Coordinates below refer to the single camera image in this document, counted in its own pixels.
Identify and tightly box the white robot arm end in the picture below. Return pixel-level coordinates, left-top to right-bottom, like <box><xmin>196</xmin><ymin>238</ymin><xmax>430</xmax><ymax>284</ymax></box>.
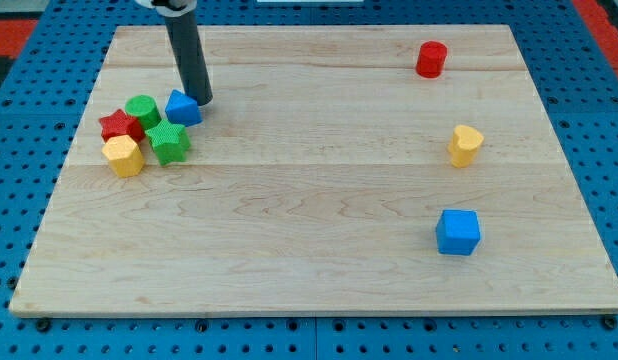
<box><xmin>135</xmin><ymin>0</ymin><xmax>197</xmax><ymax>18</ymax></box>

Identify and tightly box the light wooden board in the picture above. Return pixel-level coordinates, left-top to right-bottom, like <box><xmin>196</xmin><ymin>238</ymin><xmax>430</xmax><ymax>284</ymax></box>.
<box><xmin>10</xmin><ymin>25</ymin><xmax>618</xmax><ymax>318</ymax></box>

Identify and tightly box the green star block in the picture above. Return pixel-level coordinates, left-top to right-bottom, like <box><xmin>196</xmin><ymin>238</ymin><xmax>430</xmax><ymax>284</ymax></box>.
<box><xmin>145</xmin><ymin>119</ymin><xmax>191</xmax><ymax>166</ymax></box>

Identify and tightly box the blue triangle block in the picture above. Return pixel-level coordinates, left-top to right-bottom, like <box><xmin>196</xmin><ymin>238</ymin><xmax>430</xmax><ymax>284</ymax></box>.
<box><xmin>165</xmin><ymin>89</ymin><xmax>203</xmax><ymax>127</ymax></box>

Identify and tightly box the blue cube block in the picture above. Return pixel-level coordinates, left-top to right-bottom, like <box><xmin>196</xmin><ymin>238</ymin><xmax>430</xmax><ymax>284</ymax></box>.
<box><xmin>435</xmin><ymin>209</ymin><xmax>481</xmax><ymax>256</ymax></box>

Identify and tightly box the yellow heart block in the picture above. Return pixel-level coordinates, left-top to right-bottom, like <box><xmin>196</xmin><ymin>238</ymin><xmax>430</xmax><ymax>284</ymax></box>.
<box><xmin>447</xmin><ymin>125</ymin><xmax>484</xmax><ymax>168</ymax></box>

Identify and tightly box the red cylinder block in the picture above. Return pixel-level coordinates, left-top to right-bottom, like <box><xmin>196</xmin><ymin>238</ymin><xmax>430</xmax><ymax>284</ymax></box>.
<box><xmin>415</xmin><ymin>41</ymin><xmax>448</xmax><ymax>79</ymax></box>

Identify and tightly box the green cylinder block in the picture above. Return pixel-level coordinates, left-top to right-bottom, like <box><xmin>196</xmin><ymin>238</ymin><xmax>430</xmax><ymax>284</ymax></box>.
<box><xmin>124</xmin><ymin>94</ymin><xmax>161</xmax><ymax>130</ymax></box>

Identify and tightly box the yellow hexagon block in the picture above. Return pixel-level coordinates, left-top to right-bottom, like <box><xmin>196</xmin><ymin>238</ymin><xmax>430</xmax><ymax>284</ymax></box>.
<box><xmin>102</xmin><ymin>135</ymin><xmax>145</xmax><ymax>178</ymax></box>

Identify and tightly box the dark grey cylindrical pointer rod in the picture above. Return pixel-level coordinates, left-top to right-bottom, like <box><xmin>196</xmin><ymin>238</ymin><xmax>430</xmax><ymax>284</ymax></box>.
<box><xmin>164</xmin><ymin>11</ymin><xmax>213</xmax><ymax>106</ymax></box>

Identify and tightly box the red star block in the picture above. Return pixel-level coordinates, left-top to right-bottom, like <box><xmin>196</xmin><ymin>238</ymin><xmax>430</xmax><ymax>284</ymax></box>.
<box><xmin>98</xmin><ymin>109</ymin><xmax>145</xmax><ymax>142</ymax></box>

